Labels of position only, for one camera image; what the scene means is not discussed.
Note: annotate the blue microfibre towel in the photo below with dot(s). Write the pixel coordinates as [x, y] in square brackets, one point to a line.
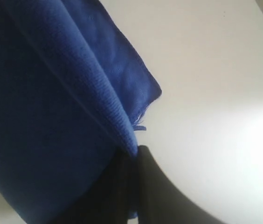
[72, 90]

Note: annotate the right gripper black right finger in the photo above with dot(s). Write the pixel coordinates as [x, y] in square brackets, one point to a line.
[159, 201]

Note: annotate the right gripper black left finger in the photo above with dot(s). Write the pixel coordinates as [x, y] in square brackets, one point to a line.
[107, 201]

